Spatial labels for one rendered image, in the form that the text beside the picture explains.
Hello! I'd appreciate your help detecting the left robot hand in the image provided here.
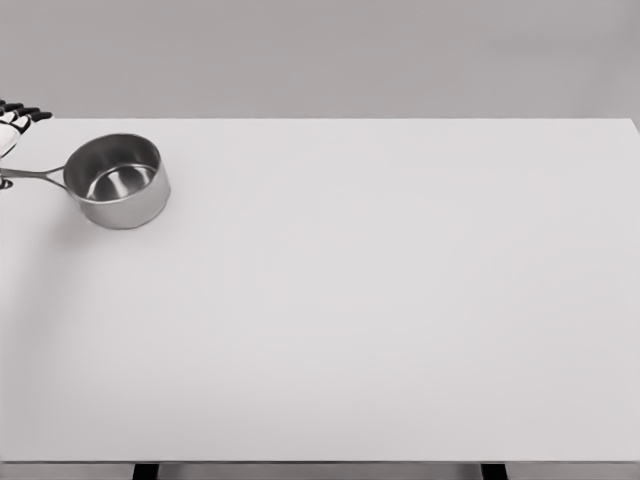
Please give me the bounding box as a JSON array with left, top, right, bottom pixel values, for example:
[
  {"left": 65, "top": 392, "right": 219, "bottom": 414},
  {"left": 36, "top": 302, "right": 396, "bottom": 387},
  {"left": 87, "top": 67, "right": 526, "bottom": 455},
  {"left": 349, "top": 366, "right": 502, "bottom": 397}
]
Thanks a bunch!
[{"left": 0, "top": 99, "right": 54, "bottom": 192}]

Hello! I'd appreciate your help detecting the steel saucepan with long handle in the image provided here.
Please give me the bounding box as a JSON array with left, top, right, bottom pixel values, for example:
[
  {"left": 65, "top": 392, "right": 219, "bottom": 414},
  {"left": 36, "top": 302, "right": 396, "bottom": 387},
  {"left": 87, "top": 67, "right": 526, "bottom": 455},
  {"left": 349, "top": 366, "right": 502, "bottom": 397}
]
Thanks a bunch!
[{"left": 0, "top": 132, "right": 172, "bottom": 231}]

